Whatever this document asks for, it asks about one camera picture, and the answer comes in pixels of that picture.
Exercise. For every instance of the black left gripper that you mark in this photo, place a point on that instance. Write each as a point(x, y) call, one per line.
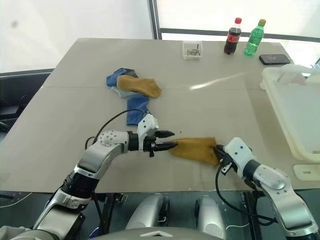
point(151, 146)

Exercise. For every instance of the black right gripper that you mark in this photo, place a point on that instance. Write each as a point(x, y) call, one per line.
point(226, 162)

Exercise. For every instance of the mustard yellow sock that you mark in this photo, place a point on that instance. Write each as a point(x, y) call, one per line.
point(195, 150)
point(140, 86)

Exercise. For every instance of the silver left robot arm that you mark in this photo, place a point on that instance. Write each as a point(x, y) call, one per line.
point(105, 152)

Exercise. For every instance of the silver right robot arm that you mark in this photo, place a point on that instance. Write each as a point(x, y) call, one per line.
point(275, 180)

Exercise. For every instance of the blue sock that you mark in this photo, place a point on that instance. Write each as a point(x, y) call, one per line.
point(135, 110)
point(112, 78)

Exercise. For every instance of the light grey sock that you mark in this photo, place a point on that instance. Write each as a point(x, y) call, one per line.
point(123, 93)

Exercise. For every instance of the white plastic basket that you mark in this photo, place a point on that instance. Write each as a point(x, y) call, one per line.
point(282, 105)

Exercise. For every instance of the silver right robot leg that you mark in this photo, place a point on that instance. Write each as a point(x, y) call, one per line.
point(210, 215)

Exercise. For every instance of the silver robot leg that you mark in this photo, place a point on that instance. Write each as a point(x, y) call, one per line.
point(210, 215)
point(147, 212)

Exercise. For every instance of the silver left robot leg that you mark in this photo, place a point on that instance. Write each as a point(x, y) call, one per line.
point(147, 212)

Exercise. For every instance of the white plastic part with slot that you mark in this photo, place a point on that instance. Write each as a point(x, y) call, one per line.
point(300, 173)

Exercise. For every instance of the small clear plastic box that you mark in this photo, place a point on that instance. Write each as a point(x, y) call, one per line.
point(186, 56)

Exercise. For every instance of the colourful small clips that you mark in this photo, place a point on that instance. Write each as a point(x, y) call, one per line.
point(193, 52)

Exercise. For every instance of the grey robot torso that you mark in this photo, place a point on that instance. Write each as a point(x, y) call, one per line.
point(125, 233)

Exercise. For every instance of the black smartphone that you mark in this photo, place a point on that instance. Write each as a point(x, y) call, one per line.
point(274, 59)

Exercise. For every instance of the cola bottle with red cap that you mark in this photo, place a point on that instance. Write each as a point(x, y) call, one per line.
point(231, 37)

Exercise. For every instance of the green bottle with yellow cap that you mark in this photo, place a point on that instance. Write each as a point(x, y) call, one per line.
point(253, 40)

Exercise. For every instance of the black chair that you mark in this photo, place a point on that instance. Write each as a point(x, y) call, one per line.
point(20, 85)

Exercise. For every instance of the grey trouser leg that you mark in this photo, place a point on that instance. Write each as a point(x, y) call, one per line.
point(10, 233)

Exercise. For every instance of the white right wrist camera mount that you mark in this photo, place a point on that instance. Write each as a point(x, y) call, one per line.
point(237, 150)

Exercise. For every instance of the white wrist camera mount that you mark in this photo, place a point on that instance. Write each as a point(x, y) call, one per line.
point(147, 125)
point(237, 150)

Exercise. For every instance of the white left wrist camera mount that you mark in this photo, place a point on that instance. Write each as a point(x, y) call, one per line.
point(147, 125)

